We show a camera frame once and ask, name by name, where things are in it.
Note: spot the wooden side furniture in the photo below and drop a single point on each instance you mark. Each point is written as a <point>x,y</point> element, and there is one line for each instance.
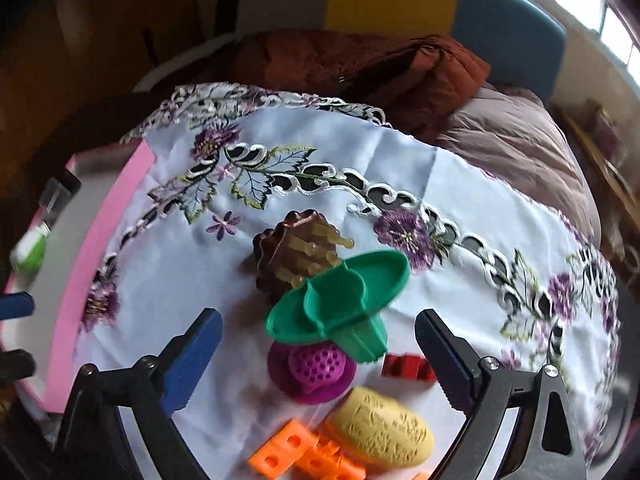
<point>605,160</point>

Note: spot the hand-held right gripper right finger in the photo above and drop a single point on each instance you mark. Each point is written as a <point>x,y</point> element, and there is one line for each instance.
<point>445,360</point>

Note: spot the orange plastic block with holes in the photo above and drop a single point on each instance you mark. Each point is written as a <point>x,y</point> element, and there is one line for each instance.
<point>280,447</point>

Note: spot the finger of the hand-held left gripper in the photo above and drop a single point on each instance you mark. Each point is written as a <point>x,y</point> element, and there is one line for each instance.
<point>15,366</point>
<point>16,306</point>

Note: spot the magenta perforated plastic toy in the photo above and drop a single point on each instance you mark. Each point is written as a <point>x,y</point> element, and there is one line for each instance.
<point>310,370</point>

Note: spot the mauve padded duvet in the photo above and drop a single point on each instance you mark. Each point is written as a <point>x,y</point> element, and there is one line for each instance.
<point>520,150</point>

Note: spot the red wooden puzzle block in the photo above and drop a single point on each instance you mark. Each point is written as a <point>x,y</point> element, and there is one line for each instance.
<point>406,367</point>

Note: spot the brown toy with yellow pegs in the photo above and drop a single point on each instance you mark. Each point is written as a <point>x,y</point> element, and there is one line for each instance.
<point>280,255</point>

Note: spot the window with bars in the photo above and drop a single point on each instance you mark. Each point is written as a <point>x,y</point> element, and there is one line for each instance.
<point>600,5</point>

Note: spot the brown wooden wardrobe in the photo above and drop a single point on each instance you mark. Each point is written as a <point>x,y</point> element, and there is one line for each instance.
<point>90,35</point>

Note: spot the black and clear small case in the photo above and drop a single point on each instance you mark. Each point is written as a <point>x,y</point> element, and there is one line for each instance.
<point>61,191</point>

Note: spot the pink and white box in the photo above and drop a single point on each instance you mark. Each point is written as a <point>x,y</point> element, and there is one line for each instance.
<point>85,280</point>

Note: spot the white and green capsule toy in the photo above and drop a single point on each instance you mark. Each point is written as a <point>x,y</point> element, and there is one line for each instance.
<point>31,250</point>

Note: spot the rust brown padded jacket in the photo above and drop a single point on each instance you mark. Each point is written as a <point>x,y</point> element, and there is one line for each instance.
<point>350,65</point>

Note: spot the white embroidered floral tablecloth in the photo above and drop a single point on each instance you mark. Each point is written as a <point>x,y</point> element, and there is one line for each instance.
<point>350,175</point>

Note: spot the yellow patterned plastic mold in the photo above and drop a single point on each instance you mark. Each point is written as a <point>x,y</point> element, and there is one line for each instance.
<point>385,430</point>

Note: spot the green plastic mold toy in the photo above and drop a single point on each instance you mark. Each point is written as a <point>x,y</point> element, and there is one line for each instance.
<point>345,295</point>

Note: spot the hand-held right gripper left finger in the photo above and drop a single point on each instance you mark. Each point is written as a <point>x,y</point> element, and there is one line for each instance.
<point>200,355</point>

